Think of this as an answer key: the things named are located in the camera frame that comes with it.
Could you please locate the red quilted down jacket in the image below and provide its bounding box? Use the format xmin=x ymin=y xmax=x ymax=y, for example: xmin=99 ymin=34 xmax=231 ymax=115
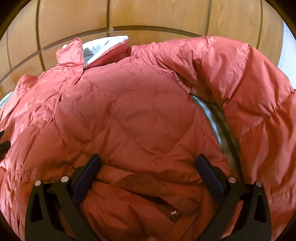
xmin=1 ymin=36 xmax=295 ymax=240

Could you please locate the green white checked bedsheet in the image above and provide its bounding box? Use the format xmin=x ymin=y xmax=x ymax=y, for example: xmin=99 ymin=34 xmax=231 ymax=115
xmin=191 ymin=95 xmax=244 ymax=183

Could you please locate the wooden panelled wardrobe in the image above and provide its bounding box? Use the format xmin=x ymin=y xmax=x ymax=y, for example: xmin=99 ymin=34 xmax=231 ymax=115
xmin=1 ymin=1 xmax=283 ymax=95

